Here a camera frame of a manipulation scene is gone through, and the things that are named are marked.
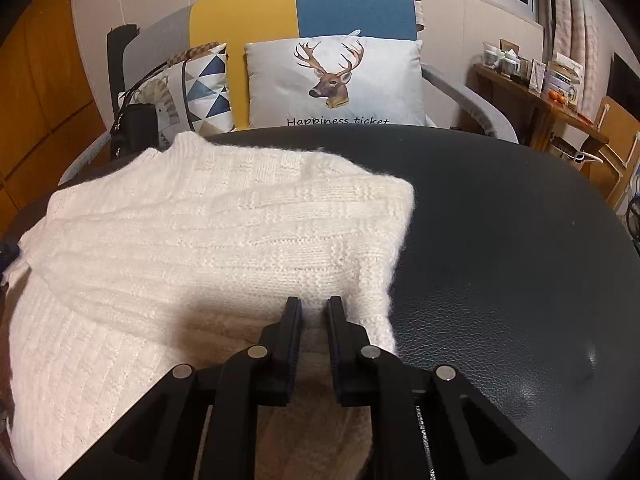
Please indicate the black television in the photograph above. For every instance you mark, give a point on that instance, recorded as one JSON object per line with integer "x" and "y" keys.
{"x": 627, "y": 75}

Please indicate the striped beige curtain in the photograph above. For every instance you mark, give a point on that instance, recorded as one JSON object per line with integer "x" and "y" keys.
{"x": 575, "y": 10}

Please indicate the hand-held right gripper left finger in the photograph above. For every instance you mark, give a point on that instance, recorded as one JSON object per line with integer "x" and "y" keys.
{"x": 292, "y": 330}

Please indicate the group of small jars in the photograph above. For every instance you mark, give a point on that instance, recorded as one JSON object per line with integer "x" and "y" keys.
{"x": 505, "y": 62}

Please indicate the white plastic object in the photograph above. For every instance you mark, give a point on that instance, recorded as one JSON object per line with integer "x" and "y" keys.
{"x": 590, "y": 157}

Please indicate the tangerines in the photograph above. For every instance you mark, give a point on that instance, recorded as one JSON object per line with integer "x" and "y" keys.
{"x": 558, "y": 96}

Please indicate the wooden chair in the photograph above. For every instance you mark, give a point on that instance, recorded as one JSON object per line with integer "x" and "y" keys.
{"x": 615, "y": 125}

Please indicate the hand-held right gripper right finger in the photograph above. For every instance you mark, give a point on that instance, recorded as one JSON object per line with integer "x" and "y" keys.
{"x": 336, "y": 330}

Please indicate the white standing card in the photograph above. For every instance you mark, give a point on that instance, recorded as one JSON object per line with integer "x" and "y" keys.
{"x": 537, "y": 75}

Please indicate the grey yellow blue sofa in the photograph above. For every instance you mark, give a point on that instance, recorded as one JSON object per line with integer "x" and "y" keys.
{"x": 350, "y": 5}

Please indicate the stack of paper boxes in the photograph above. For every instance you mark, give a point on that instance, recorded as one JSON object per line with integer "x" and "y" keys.
{"x": 565, "y": 72}

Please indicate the white knit sweater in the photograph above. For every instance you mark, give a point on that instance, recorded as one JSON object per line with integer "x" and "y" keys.
{"x": 200, "y": 240}

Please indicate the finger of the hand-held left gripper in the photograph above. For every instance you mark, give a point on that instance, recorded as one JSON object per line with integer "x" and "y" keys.
{"x": 6, "y": 255}

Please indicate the wooden wardrobe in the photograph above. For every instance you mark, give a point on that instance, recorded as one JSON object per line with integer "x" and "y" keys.
{"x": 40, "y": 85}

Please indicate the triangle print pillow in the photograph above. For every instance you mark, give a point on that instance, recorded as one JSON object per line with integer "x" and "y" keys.
{"x": 210, "y": 90}

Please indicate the deer print pillow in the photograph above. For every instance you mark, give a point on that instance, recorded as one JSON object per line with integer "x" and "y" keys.
{"x": 280, "y": 85}

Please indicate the black handbag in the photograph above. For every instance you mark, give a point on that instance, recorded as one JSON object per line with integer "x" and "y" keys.
{"x": 135, "y": 130}

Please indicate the wooden side table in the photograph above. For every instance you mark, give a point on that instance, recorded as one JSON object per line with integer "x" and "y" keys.
{"x": 530, "y": 105}

